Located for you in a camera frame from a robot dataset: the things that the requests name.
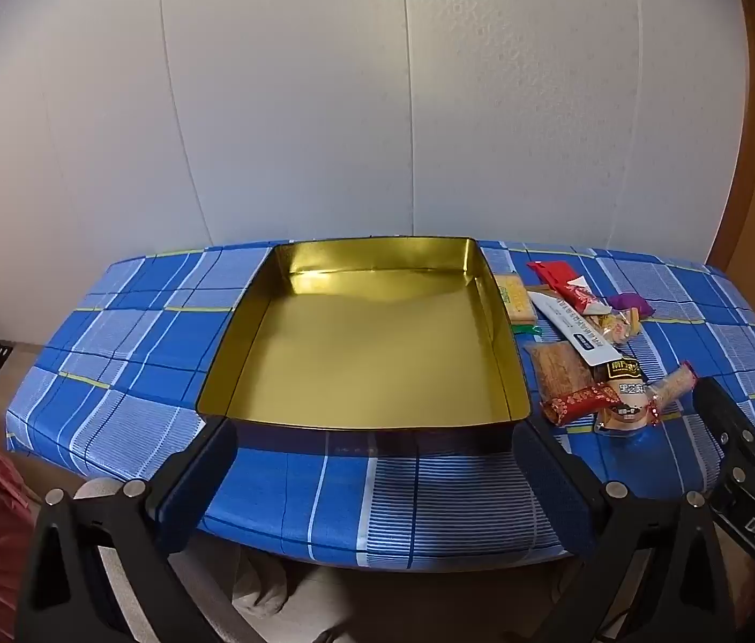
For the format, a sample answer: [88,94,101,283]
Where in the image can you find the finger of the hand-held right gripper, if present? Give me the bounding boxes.
[693,377,755,476]

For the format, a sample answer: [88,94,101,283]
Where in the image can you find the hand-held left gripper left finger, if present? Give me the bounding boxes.
[12,415,239,643]

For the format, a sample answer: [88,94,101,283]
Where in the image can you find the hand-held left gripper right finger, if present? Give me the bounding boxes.
[511,418,736,643]

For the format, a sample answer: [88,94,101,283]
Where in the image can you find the long clear biscuit packet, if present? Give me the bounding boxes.
[645,362,696,426]

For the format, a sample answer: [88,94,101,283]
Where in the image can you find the red patterned snack bar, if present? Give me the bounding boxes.
[541,382,616,426]

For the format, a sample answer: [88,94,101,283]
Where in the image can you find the black and white sesame packet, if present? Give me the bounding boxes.
[592,358,663,436]

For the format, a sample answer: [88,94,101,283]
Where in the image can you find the brown spicy strip packet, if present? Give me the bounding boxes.
[523,341,596,409]

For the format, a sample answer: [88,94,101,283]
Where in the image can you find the clear yellow seed bag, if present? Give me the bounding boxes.
[588,308,646,349]

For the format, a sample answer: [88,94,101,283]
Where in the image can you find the purple snack packet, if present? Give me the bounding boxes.
[608,291,656,319]

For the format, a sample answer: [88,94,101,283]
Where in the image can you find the long white packet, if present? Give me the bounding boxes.
[526,288,623,368]

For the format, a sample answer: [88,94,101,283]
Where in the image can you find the red and white wafer packet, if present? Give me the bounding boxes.
[555,276,612,316]

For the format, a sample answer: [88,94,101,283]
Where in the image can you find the yellow cracker packet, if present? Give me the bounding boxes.
[494,272,542,336]

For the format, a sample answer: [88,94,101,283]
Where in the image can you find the gold tin box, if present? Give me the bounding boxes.
[195,234,532,457]

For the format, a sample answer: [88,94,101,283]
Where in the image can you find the plain red snack packet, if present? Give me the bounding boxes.
[526,260,572,292]

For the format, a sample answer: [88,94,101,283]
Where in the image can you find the blue plaid tablecloth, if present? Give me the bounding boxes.
[4,240,755,572]

